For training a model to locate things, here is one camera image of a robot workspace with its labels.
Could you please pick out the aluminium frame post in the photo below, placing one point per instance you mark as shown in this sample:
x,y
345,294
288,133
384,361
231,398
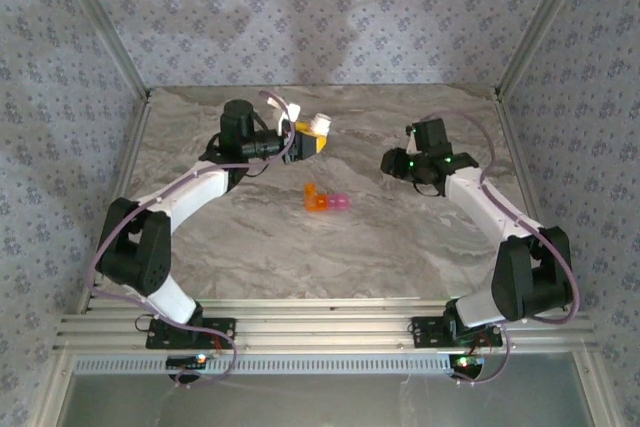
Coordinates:
x,y
100,22
545,22

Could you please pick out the grey metal panel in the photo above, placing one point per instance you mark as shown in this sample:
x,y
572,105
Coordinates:
x,y
320,402

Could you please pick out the aluminium mounting rail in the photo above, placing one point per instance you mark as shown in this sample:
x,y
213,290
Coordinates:
x,y
320,327

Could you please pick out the white pill bottle orange label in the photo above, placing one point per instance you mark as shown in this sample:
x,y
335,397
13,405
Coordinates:
x,y
321,123

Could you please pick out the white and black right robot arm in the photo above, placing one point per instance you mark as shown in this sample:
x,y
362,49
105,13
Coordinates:
x,y
480,202

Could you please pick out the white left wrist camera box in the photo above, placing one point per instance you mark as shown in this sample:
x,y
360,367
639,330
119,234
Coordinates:
x,y
289,114

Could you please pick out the aluminium table edge rail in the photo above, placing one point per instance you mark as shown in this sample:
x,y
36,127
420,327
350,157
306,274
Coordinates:
x,y
520,172
125,172

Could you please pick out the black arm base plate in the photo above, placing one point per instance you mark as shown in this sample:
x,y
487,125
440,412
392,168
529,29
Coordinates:
x,y
430,334
165,339

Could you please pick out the orange and pink pill organizer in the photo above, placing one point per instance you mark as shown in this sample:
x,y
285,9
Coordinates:
x,y
320,203

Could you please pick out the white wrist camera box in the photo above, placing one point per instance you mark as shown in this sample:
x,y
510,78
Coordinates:
x,y
289,114
411,143

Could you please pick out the small circuit board with LED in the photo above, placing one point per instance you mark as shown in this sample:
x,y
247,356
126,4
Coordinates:
x,y
187,361
467,361

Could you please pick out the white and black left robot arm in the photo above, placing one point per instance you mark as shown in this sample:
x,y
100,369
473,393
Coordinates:
x,y
190,192

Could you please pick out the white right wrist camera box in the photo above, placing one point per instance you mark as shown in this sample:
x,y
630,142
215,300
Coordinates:
x,y
411,143

